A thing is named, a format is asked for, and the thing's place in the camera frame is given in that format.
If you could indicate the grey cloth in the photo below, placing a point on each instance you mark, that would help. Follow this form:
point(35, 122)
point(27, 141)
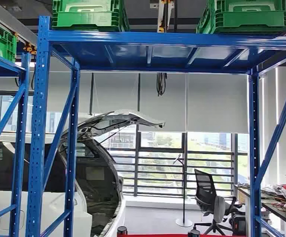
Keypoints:
point(219, 209)

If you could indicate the small red box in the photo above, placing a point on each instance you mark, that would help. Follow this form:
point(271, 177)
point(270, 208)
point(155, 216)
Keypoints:
point(285, 187)

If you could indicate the black pole floor stand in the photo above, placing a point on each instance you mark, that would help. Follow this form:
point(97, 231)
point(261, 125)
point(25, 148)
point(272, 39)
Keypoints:
point(183, 223)

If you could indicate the grey roller blind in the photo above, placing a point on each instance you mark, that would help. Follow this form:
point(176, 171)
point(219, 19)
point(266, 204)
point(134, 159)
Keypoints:
point(118, 95)
point(0, 84)
point(216, 104)
point(57, 91)
point(172, 104)

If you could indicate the white car body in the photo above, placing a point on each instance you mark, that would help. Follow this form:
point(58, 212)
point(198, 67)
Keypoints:
point(0, 198)

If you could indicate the long white ceiling lamp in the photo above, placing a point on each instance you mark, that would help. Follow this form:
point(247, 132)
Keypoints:
point(17, 64)

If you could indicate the blue steel shelf rack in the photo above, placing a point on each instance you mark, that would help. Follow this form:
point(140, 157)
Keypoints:
point(20, 147)
point(158, 39)

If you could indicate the grey window railing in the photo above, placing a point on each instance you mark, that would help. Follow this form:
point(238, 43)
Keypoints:
point(207, 152)

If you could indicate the white car tailgate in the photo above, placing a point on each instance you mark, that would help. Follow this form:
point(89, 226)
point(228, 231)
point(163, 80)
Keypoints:
point(123, 118)

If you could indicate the dark top desk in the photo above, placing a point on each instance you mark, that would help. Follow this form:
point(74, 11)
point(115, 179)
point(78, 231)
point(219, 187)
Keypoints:
point(278, 210)

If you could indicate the black mesh office chair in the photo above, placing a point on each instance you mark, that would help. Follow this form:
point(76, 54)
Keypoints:
point(204, 189)

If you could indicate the green plastic crate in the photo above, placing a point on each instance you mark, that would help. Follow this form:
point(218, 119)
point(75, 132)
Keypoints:
point(0, 42)
point(244, 21)
point(88, 19)

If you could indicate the black equipment case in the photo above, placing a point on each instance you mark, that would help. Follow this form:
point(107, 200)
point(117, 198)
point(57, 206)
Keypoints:
point(239, 225)

